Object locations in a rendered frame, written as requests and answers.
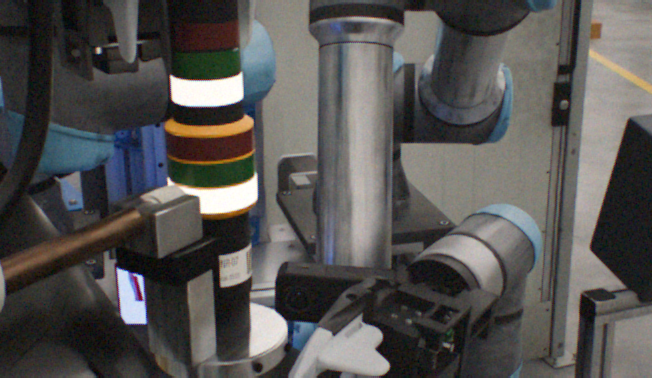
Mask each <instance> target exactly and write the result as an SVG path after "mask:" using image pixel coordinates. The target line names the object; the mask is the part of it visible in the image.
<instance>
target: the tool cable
mask: <svg viewBox="0 0 652 378"><path fill-rule="evenodd" d="M26 14H27V46H28V80H27V97H26V108H25V117H23V123H22V130H21V135H20V140H19V143H18V147H17V150H16V154H15V157H14V159H13V162H11V165H10V167H9V169H8V171H7V173H6V175H5V178H4V180H3V182H2V183H0V225H2V224H3V223H4V222H5V220H6V219H7V218H8V217H9V215H10V213H11V212H13V211H14V210H15V208H16V207H17V205H18V204H19V201H20V200H21V198H22V197H24V195H25V194H26V192H27V190H28V187H29V185H30V183H31V181H32V179H33V177H35V174H36V171H37V169H38V166H39V162H40V160H41V157H42V153H43V149H44V145H46V141H47V136H48V130H49V123H50V117H51V106H52V95H53V76H54V12H53V3H52V0H26ZM3 303H5V281H4V277H2V271H1V268H0V311H1V309H2V307H3Z"/></svg>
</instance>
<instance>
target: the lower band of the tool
mask: <svg viewBox="0 0 652 378"><path fill-rule="evenodd" d="M252 126H253V120H252V118H251V117H249V116H247V115H246V114H245V117H244V118H242V120H241V121H239V122H236V123H233V124H227V125H221V126H208V127H197V126H186V125H181V124H178V123H175V122H174V120H173V117H172V118H171V119H170V120H168V122H167V123H166V124H165V129H166V130H167V131H168V132H170V133H173V135H177V136H182V137H193V138H212V137H223V136H231V135H236V134H239V132H242V133H244V131H246V130H248V129H250V128H251V127H252ZM253 152H254V150H253V151H252V152H250V153H249V154H246V155H244V156H240V157H236V158H232V159H225V160H216V162H192V160H184V159H179V158H176V157H172V156H170V155H169V154H168V153H167V155H168V156H169V157H170V158H171V159H174V160H177V162H181V163H189V164H221V163H229V162H234V160H235V161H238V159H241V158H245V157H247V156H249V155H251V154H252V153H253ZM254 177H255V175H254V176H253V177H252V178H251V179H249V180H247V181H244V182H241V183H237V184H233V185H227V186H219V187H193V186H185V185H181V184H178V183H174V182H172V181H171V180H170V179H169V181H170V182H171V183H172V184H174V185H177V186H180V187H183V188H190V190H223V188H230V187H235V186H239V185H243V184H245V183H248V182H250V181H251V180H252V179H254ZM255 204H257V199H255V200H254V201H253V202H252V204H250V205H248V206H246V207H244V208H240V209H236V210H232V211H225V212H216V213H202V220H218V219H226V218H232V216H236V215H239V214H243V213H245V212H247V211H248V210H250V209H251V208H252V207H253V206H254V205H255Z"/></svg>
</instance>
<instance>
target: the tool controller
mask: <svg viewBox="0 0 652 378"><path fill-rule="evenodd" d="M590 250H591V252H592V254H593V255H594V256H595V257H597V258H598V259H599V260H600V261H601V262H602V263H603V264H604V266H605V267H606V268H608V269H609V270H610V271H611V272H612V273H613V274H614V275H615V276H616V278H617V279H619V280H620V282H621V283H622V284H623V285H624V286H626V287H627V288H629V291H632V292H634V293H635V294H637V299H638V300H640V302H641V303H651V302H652V113H648V114H647V115H641V116H632V117H630V118H628V119H627V121H626V125H625V129H624V133H623V136H622V140H621V144H620V147H618V150H617V155H616V158H615V162H614V166H613V169H612V173H611V177H610V180H609V184H607V187H606V192H605V195H604V198H603V203H602V206H601V209H600V213H599V217H598V221H596V224H595V228H594V232H593V235H592V238H591V243H590Z"/></svg>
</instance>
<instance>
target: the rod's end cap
mask: <svg viewBox="0 0 652 378"><path fill-rule="evenodd" d="M184 194H186V193H185V192H184V191H183V190H182V188H181V187H179V186H177V185H173V184H170V185H167V186H164V187H161V188H158V190H156V191H153V192H151V193H147V194H145V195H143V196H141V197H140V198H144V199H143V200H144V201H148V203H153V204H155V203H161V204H164V203H166V201H168V200H171V199H173V198H177V197H179V196H181V195H184Z"/></svg>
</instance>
